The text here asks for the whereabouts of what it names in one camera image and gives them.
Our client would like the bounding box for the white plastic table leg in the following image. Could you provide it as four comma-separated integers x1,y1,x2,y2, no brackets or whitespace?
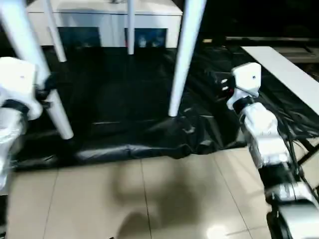
44,0,68,63
167,0,208,118
0,0,75,140
126,0,137,55

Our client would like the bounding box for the black work mat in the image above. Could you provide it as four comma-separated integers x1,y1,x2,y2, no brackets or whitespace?
0,39,319,172

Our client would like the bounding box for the white sideboard cabinet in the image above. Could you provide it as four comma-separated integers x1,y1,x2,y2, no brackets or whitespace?
25,0,184,48

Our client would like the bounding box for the white side table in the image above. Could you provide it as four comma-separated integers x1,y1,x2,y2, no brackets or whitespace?
241,45,319,113

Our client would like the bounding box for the dark low bench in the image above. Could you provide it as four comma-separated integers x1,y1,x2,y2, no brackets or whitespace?
225,35,319,53

